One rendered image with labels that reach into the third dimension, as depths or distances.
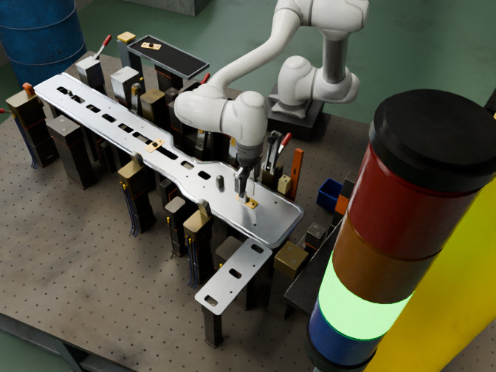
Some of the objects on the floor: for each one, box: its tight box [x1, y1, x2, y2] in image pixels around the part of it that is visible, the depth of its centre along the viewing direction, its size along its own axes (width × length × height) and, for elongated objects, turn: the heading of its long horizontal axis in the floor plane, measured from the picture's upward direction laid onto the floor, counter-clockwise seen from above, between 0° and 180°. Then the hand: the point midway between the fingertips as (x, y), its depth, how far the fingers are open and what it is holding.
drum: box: [0, 0, 87, 90], centre depth 339 cm, size 61×61×92 cm
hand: (246, 192), depth 156 cm, fingers open, 4 cm apart
